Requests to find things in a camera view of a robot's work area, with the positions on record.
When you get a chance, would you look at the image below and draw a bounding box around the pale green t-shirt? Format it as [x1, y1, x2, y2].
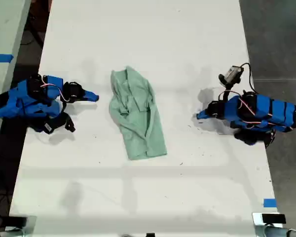
[108, 65, 168, 160]

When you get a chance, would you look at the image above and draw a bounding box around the long blue tape strip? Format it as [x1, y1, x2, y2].
[0, 53, 15, 63]

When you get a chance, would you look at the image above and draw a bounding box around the pale side table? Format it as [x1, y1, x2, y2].
[0, 0, 32, 158]

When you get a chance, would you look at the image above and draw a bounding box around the small black box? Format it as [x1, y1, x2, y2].
[261, 213, 287, 225]
[7, 216, 28, 228]

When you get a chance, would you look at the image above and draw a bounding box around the red white servo wire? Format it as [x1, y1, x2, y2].
[218, 89, 257, 117]
[40, 82, 69, 103]

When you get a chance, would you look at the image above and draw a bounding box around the black camera stalk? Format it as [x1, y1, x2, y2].
[222, 82, 234, 100]

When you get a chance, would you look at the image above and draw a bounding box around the grey black camera box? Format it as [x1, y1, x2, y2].
[218, 65, 245, 88]

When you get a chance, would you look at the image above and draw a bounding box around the black labelled camera box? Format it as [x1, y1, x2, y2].
[38, 112, 76, 134]

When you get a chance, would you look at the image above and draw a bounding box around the black camera cable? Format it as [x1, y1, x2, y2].
[240, 62, 256, 94]

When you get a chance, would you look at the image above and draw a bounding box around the metal table bracket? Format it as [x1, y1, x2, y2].
[4, 215, 37, 237]
[252, 212, 296, 237]

